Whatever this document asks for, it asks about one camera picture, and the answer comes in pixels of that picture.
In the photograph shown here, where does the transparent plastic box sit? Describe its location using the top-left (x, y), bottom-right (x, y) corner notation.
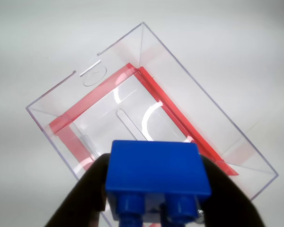
top-left (25, 21), bottom-right (280, 227)

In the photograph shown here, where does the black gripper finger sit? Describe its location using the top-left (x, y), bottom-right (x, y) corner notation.
top-left (44, 153), bottom-right (111, 227)
top-left (199, 154), bottom-right (261, 227)

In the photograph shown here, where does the blue lego brick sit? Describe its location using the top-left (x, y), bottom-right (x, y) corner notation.
top-left (104, 139), bottom-right (213, 227)

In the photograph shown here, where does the red tape frame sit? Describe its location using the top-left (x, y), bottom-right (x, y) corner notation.
top-left (48, 62), bottom-right (240, 177)

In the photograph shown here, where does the silver cam lock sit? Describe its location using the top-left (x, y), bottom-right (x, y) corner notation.
top-left (196, 209), bottom-right (206, 223)

